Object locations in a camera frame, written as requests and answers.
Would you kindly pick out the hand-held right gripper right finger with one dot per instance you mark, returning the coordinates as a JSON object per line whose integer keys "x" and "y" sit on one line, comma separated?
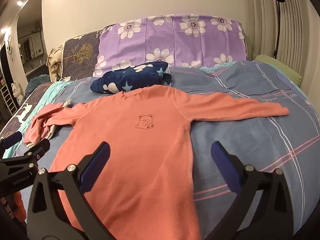
{"x": 221, "y": 160}

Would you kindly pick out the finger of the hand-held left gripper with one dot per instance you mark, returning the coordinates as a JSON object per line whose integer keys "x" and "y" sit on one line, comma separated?
{"x": 37, "y": 147}
{"x": 11, "y": 140}

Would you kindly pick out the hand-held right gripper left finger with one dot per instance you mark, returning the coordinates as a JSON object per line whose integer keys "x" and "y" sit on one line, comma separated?
{"x": 100, "y": 160}

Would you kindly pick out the coral long-sleeve bear shirt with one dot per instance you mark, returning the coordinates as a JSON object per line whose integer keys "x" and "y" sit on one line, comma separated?
{"x": 140, "y": 155}

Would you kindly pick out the pink and grey clothes pile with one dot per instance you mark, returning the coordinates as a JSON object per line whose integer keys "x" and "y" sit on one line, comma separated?
{"x": 40, "y": 125}

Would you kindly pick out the coral cloth piece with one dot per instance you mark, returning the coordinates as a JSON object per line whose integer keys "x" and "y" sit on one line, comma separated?
{"x": 19, "y": 205}

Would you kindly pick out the dark animal-print bedspread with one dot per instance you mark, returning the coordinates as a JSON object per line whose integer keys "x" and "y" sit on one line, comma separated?
{"x": 25, "y": 110}

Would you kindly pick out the blue plaid bed sheet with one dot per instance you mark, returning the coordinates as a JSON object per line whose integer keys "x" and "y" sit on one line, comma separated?
{"x": 250, "y": 142}

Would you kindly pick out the white cat figurine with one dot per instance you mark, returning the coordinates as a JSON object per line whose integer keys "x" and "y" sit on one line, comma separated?
{"x": 15, "y": 88}

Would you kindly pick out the teal sheet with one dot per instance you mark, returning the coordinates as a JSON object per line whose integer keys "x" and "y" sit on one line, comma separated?
{"x": 58, "y": 85}

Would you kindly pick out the beige knitted garment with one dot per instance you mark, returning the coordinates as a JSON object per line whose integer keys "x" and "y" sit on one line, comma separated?
{"x": 55, "y": 65}

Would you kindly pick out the navy star fleece blanket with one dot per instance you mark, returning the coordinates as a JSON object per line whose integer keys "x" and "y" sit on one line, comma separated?
{"x": 130, "y": 80}

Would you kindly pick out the dark tree-print cushion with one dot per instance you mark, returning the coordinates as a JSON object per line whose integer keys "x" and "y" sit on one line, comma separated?
{"x": 80, "y": 52}

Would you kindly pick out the green pillow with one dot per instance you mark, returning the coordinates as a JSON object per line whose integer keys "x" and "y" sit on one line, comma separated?
{"x": 280, "y": 65}

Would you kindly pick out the purple floral pillow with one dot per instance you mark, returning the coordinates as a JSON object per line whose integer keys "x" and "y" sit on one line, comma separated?
{"x": 175, "y": 42}

